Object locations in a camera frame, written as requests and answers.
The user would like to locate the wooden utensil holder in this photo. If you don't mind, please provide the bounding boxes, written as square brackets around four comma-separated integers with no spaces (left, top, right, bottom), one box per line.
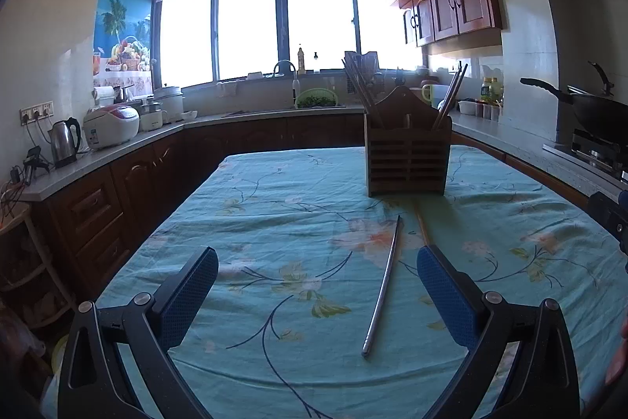
[364,86,453,198]

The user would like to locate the row of spice jars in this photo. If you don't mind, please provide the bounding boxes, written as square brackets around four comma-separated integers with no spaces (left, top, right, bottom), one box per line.
[473,101,502,122]

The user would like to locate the plastic storage shelf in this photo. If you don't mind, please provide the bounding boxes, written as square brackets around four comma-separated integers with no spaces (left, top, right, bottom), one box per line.
[0,202,70,332]

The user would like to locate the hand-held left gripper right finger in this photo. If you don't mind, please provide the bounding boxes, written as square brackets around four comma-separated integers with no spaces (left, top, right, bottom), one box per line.
[416,245,582,419]

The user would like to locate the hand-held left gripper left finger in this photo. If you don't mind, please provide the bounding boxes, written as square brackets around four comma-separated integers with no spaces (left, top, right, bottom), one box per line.
[58,246,220,419]

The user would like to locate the person's right hand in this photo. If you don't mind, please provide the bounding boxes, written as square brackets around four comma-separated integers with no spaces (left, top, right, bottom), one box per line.
[606,316,628,388]

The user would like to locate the green colander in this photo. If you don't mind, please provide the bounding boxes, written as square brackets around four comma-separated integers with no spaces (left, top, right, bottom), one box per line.
[296,88,340,110]

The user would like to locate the tropical fruit wall poster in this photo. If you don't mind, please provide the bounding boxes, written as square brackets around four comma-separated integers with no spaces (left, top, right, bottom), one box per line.
[92,0,154,88]

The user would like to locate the chrome faucet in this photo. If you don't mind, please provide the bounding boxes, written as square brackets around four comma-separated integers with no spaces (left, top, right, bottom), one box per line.
[272,60,301,106]

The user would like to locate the wooden chopstick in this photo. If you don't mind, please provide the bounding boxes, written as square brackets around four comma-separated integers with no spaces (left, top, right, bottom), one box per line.
[438,63,469,131]
[415,202,436,249]
[432,62,463,131]

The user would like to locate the phone on small tripod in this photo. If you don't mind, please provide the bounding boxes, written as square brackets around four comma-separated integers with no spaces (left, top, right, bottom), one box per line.
[10,145,50,187]

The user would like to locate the steel electric kettle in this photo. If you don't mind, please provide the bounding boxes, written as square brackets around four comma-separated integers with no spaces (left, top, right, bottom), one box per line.
[47,117,82,169]

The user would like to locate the metal chopstick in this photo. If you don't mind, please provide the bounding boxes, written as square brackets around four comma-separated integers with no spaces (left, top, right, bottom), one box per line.
[361,215,403,358]

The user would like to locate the black wok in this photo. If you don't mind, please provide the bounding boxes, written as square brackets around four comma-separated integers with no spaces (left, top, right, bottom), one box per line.
[520,62,628,136]

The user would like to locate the wall power sockets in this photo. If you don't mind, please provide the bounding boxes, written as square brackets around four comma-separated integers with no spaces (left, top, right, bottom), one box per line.
[20,102,54,126]

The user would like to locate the wooden base cabinets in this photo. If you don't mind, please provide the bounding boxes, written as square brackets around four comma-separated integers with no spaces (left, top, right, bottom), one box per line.
[29,112,590,302]

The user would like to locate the white electric steamer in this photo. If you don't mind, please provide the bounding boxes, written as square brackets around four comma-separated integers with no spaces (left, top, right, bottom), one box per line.
[153,84,185,124]

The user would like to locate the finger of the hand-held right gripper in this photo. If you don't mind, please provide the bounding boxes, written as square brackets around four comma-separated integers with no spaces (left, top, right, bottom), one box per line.
[587,189,628,275]

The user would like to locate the bunch of chopsticks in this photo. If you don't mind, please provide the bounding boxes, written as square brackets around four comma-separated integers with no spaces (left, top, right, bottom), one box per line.
[342,56,386,128]

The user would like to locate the teal floral tablecloth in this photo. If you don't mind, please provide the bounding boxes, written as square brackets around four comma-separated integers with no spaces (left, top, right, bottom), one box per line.
[39,144,628,419]

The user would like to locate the white red rice cooker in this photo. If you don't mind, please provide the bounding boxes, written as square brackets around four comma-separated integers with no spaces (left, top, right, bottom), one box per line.
[82,103,141,151]

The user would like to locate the black cables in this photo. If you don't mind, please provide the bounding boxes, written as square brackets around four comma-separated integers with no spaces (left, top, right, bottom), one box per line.
[0,181,31,220]

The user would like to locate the gas stove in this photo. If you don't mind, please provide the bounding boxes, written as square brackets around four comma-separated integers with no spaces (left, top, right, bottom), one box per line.
[542,129,628,185]

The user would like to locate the kitchen window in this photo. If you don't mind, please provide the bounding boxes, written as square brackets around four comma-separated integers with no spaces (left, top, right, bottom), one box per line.
[152,0,427,89]

